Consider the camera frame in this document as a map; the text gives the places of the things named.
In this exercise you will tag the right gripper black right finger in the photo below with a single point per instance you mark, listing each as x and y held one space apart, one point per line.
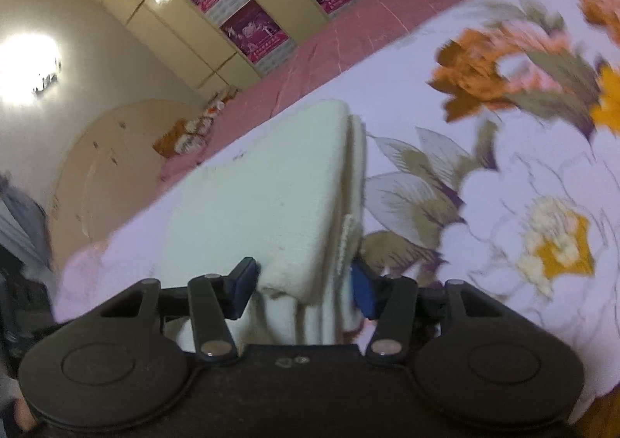
406 315

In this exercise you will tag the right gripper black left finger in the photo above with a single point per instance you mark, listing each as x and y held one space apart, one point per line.
209 301

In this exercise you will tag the pale green knitted garment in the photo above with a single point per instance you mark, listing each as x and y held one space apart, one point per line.
293 201

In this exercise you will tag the cream round headboard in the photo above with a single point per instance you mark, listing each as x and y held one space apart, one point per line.
110 174

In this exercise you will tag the floral orange pillow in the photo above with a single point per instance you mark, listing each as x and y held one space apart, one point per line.
186 136

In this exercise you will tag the grey tied curtain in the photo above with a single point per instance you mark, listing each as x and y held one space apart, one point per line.
24 230

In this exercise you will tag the floral lilac bed sheet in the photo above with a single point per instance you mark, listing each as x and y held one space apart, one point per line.
492 157

